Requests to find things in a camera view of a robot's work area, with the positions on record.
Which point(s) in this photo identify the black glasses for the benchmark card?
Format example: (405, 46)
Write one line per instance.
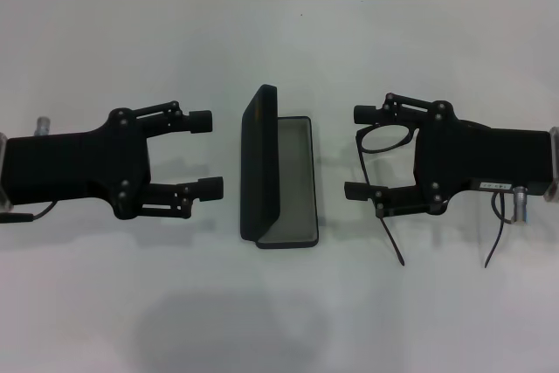
(360, 142)

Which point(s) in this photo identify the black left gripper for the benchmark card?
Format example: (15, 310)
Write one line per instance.
(78, 170)

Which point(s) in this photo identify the black glasses case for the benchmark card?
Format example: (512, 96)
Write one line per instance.
(292, 172)

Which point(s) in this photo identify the left gripper silver connector stub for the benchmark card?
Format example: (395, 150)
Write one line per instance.
(43, 125)

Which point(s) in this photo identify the right gripper silver connector stub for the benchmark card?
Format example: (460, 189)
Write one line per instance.
(520, 205)

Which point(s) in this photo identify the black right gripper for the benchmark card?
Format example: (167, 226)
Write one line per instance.
(480, 159)

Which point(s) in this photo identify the gripper silver connector stub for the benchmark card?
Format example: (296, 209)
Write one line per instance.
(43, 125)
(520, 205)

